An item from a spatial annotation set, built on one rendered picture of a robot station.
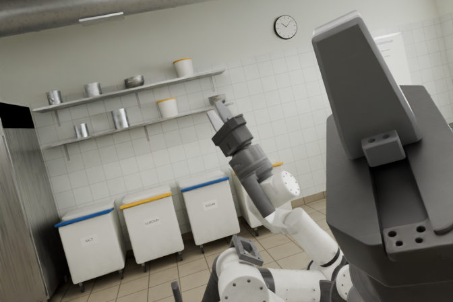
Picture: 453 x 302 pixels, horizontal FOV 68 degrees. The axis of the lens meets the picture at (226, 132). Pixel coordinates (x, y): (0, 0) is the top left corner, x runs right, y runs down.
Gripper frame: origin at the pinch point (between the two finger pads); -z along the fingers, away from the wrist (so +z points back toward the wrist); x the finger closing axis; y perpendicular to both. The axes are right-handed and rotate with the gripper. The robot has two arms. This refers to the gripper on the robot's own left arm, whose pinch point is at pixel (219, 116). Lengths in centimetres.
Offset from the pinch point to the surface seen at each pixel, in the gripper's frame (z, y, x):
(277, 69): -96, -295, -222
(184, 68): -144, -176, -236
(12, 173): -111, 24, -275
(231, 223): 36, -140, -270
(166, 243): 16, -76, -297
